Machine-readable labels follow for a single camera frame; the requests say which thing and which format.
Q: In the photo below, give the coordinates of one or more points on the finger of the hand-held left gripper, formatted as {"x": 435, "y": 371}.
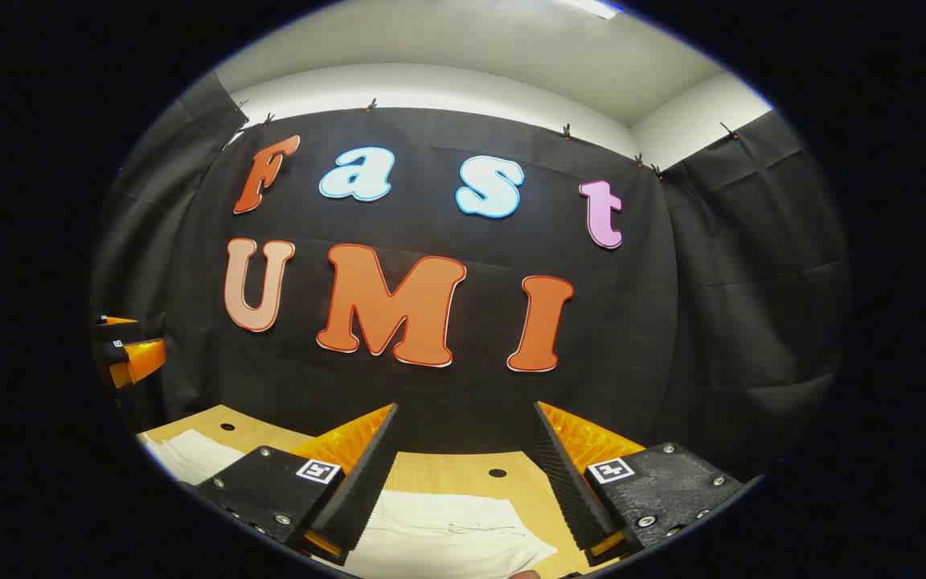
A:
{"x": 117, "y": 330}
{"x": 141, "y": 358}

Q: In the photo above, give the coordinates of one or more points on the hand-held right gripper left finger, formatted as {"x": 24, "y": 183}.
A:
{"x": 366, "y": 474}

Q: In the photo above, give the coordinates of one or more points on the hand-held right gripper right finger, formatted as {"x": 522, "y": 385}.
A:
{"x": 567, "y": 474}

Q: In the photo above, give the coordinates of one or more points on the black backdrop cloth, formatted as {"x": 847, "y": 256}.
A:
{"x": 471, "y": 386}

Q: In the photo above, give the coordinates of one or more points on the ceiling light panel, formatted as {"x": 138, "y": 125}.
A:
{"x": 592, "y": 6}

